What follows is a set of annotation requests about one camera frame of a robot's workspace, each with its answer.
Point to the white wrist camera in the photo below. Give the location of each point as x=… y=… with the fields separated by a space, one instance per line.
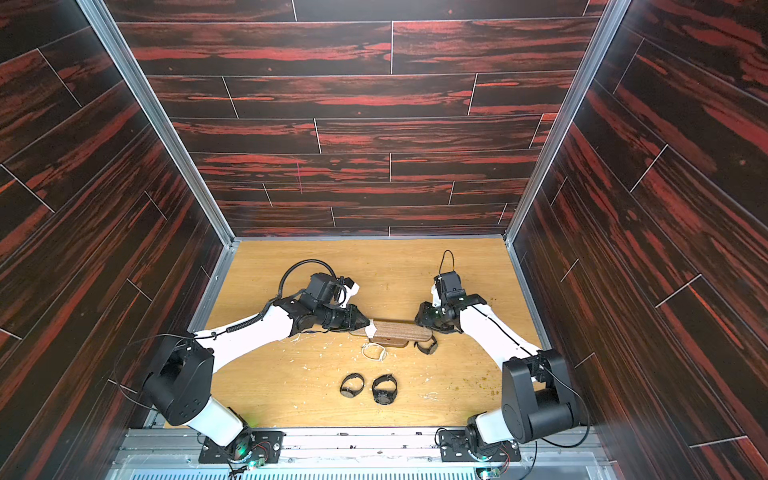
x=436 y=300
x=350 y=289

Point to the white watch under stand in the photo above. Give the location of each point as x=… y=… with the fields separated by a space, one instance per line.
x=374 y=352

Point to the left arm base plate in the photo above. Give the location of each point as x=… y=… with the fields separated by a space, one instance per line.
x=252 y=448

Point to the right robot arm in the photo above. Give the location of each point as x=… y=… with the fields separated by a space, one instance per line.
x=537 y=397

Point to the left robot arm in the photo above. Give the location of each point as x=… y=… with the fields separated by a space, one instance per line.
x=180 y=377

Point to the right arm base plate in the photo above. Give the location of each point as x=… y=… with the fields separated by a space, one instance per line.
x=456 y=445

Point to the black watch by stand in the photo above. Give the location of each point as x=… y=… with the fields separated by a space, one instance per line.
x=427 y=347

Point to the white watch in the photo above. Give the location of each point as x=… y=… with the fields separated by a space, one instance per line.
x=370 y=330
x=374 y=352

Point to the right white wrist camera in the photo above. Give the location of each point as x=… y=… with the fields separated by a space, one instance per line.
x=436 y=300

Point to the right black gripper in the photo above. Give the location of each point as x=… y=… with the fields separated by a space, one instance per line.
x=438 y=315

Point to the black watch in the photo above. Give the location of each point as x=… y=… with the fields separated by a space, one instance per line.
x=352 y=385
x=385 y=389
x=427 y=347

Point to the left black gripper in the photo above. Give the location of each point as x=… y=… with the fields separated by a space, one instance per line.
x=352 y=312

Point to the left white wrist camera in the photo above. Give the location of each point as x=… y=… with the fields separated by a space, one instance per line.
x=350 y=289

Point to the dark wooden watch stand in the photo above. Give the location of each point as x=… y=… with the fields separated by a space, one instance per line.
x=396 y=333

